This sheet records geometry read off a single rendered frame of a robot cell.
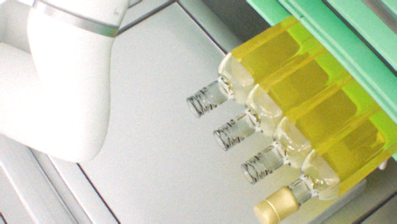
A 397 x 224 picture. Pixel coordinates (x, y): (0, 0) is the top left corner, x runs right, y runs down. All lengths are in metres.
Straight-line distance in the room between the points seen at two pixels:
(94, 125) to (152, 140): 0.45
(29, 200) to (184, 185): 0.23
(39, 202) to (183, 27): 0.36
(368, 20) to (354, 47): 0.08
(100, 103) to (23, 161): 0.49
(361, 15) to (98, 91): 0.36
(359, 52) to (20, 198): 0.52
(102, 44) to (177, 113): 0.49
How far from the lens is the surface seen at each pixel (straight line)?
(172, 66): 1.23
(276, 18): 1.15
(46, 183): 1.17
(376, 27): 0.93
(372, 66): 0.99
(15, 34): 0.86
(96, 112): 0.72
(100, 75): 0.71
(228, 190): 1.11
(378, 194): 1.14
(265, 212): 0.94
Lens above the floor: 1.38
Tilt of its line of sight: 14 degrees down
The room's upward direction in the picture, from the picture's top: 122 degrees counter-clockwise
